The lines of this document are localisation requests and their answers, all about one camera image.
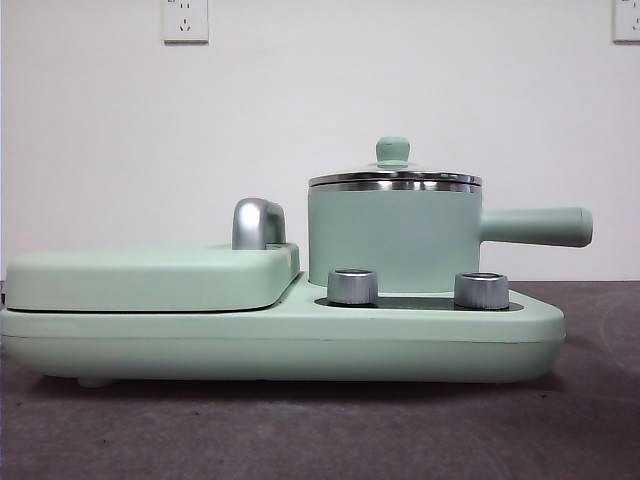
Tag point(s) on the silver control knob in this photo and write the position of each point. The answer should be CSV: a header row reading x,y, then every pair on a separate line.
x,y
352,287
480,290

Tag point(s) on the white wall socket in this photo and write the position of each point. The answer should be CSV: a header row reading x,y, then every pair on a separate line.
x,y
627,20
185,22

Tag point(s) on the glass lid with green knob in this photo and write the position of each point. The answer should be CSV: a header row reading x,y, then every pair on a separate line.
x,y
393,150

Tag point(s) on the mint green griddle cover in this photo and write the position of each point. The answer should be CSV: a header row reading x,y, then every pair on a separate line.
x,y
142,280

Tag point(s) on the mint green breakfast machine base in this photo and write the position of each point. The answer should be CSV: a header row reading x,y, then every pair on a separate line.
x,y
150,345

